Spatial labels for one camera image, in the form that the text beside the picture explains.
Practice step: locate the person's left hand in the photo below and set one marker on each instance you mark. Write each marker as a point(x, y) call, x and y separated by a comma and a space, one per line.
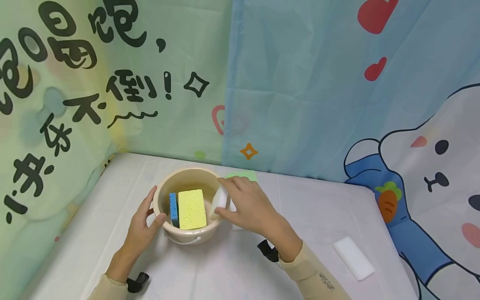
point(138, 235)

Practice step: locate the person's left fingers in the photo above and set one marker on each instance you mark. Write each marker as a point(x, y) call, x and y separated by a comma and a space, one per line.
point(145, 202)

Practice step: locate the beige plastic bucket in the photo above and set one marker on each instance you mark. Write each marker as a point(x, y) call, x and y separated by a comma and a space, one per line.
point(187, 177)

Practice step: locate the white sponge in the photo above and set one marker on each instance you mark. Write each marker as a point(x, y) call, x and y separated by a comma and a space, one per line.
point(354, 257)
point(219, 201)

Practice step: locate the person's left forearm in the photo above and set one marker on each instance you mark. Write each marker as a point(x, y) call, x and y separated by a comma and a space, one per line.
point(112, 277)

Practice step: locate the person's right index finger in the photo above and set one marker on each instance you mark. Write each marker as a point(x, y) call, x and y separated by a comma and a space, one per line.
point(228, 184)

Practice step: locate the black wrist band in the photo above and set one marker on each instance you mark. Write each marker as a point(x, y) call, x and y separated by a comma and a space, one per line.
point(268, 251)
point(137, 283)

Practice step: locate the person's left thumb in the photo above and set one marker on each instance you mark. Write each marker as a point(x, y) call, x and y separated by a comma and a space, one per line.
point(158, 221)

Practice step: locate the yellow sponge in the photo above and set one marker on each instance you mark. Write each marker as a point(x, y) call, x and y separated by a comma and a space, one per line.
point(192, 209)

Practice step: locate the green sponge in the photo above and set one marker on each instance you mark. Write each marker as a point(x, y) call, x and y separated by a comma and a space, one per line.
point(245, 175)

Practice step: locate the person's right forearm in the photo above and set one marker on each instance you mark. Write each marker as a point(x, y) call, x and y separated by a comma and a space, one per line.
point(315, 275)

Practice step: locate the person's right hand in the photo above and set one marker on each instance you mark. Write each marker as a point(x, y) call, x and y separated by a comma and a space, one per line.
point(255, 212)

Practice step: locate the blue sponge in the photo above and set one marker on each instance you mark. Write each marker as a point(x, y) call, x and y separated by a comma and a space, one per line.
point(173, 209)

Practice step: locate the person's right thumb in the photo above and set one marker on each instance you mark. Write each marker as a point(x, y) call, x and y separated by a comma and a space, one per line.
point(225, 213)

